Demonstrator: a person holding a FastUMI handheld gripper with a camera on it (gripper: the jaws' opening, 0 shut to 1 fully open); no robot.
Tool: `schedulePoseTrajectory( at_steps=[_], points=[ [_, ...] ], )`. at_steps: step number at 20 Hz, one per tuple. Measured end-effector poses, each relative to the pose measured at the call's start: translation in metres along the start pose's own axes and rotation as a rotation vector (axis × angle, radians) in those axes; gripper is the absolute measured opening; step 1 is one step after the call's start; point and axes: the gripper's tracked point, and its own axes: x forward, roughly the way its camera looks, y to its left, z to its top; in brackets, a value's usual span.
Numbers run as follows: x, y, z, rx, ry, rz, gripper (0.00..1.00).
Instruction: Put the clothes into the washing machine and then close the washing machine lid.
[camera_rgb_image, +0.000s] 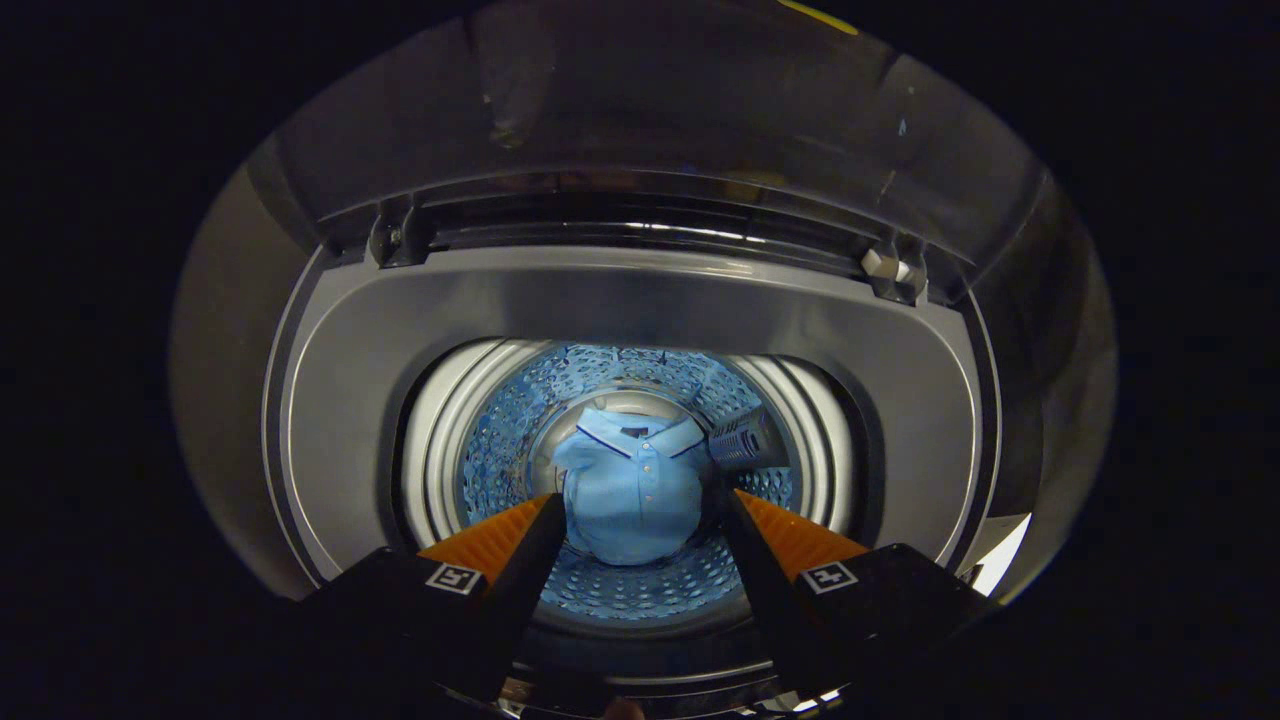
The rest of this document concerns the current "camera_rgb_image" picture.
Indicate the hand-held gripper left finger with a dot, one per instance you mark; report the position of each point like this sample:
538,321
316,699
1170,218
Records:
515,600

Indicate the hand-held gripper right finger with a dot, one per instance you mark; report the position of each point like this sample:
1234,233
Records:
770,600

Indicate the light blue polo shirt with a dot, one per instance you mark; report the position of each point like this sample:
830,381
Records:
625,500

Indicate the grey top-load washing machine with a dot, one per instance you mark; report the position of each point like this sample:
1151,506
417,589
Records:
600,300

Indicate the grey drum lint filter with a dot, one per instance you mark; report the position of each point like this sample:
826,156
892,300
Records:
745,438

